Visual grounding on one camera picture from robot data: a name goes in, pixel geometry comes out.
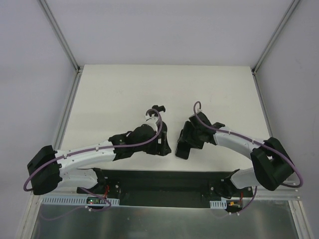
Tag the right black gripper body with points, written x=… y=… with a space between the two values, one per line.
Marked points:
x=186 y=139

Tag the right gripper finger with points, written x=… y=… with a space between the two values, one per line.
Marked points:
x=196 y=144
x=186 y=133

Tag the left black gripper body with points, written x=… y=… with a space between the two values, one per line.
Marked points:
x=162 y=143

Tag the black smartphone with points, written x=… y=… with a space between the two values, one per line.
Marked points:
x=183 y=150

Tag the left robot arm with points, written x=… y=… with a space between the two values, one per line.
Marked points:
x=51 y=169

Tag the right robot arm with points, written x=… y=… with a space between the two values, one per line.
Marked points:
x=269 y=169

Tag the black phone stand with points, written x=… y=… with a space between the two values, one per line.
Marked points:
x=155 y=110

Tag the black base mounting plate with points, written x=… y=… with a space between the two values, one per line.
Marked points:
x=159 y=188

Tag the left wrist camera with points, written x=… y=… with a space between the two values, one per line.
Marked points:
x=153 y=121

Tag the right white cable duct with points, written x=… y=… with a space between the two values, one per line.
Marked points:
x=225 y=203

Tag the white cable duct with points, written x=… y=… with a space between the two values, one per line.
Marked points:
x=225 y=203
x=78 y=201

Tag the left white cable duct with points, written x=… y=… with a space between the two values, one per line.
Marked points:
x=78 y=201

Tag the left aluminium frame post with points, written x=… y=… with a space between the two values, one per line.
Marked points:
x=59 y=34

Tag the aluminium frame post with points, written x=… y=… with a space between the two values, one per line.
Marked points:
x=276 y=34
x=59 y=34

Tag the right aluminium frame post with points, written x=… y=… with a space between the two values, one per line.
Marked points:
x=276 y=34

